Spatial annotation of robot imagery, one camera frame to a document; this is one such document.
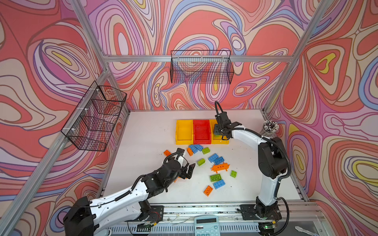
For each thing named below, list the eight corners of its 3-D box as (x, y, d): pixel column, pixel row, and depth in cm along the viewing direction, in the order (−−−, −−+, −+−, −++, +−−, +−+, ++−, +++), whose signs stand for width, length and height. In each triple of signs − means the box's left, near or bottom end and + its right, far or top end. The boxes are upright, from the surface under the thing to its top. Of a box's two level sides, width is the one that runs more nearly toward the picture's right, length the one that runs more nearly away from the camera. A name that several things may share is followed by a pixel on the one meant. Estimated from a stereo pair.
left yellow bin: (175, 146, 101) (174, 140, 95) (177, 126, 113) (176, 119, 107) (193, 146, 101) (193, 140, 95) (193, 126, 113) (193, 119, 107)
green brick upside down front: (210, 182, 86) (211, 180, 84) (209, 176, 88) (209, 175, 86) (221, 180, 87) (221, 178, 85) (219, 174, 89) (220, 173, 87)
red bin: (193, 148, 103) (193, 139, 95) (193, 128, 115) (193, 119, 107) (210, 148, 103) (211, 139, 95) (208, 128, 115) (209, 119, 107)
